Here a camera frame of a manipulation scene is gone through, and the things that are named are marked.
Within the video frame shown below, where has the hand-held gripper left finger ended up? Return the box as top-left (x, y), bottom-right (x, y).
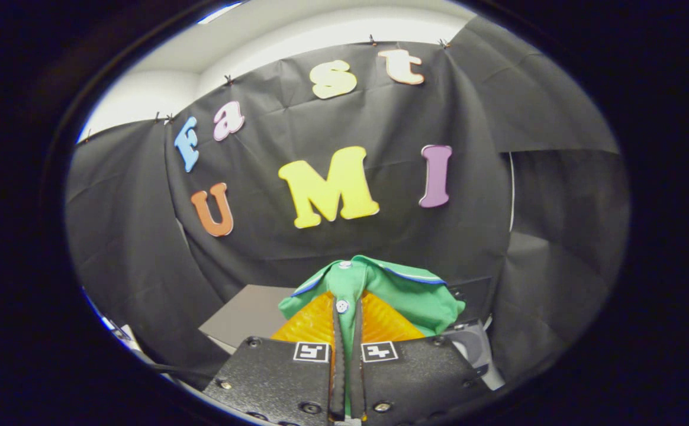
top-left (202, 290), bottom-right (346, 426)

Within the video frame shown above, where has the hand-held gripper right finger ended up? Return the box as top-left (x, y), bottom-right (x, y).
top-left (350, 290), bottom-right (490, 426)

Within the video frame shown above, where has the grey washing machine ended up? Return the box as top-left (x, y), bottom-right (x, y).
top-left (442, 319), bottom-right (492, 378)

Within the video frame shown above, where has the green polo shirt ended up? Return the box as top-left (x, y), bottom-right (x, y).
top-left (278, 254), bottom-right (466, 415)

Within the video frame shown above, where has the beige cabinet with brown top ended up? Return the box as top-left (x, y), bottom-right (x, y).
top-left (198, 284), bottom-right (298, 356)

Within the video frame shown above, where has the white and blue object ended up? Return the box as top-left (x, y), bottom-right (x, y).
top-left (81, 287), bottom-right (138, 350)

